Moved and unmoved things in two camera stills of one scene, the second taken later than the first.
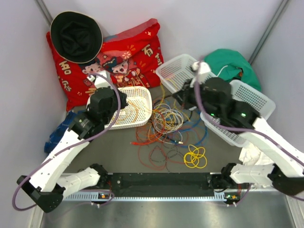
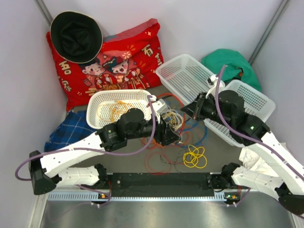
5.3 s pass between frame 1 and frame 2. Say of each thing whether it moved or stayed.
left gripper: moved
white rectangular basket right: stayed
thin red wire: moved
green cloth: stayed
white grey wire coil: stayed
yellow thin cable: stayed
